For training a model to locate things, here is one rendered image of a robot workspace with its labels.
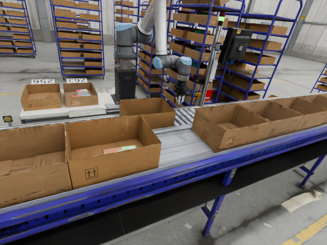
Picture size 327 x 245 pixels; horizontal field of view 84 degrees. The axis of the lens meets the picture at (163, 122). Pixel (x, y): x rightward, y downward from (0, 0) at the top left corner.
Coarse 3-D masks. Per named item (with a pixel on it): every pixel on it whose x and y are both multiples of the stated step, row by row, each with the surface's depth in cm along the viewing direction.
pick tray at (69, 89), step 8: (64, 88) 190; (72, 88) 194; (80, 88) 198; (88, 88) 201; (80, 96) 165; (88, 96) 168; (96, 96) 171; (72, 104) 165; (80, 104) 168; (88, 104) 171; (96, 104) 175
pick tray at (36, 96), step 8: (24, 88) 165; (32, 88) 177; (40, 88) 181; (48, 88) 184; (56, 88) 187; (24, 96) 160; (32, 96) 174; (40, 96) 175; (48, 96) 177; (56, 96) 180; (24, 104) 148; (32, 104) 150; (40, 104) 153; (48, 104) 156; (56, 104) 159
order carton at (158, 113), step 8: (120, 104) 148; (128, 104) 156; (136, 104) 160; (144, 104) 163; (152, 104) 166; (160, 104) 170; (168, 104) 155; (120, 112) 152; (128, 112) 160; (136, 112) 164; (144, 112) 167; (152, 112) 171; (160, 112) 172; (168, 112) 142; (152, 120) 139; (160, 120) 142; (168, 120) 146; (152, 128) 143
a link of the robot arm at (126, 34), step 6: (120, 24) 156; (126, 24) 156; (132, 24) 161; (120, 30) 157; (126, 30) 157; (132, 30) 162; (120, 36) 160; (126, 36) 160; (132, 36) 163; (120, 42) 162; (126, 42) 162; (132, 42) 167
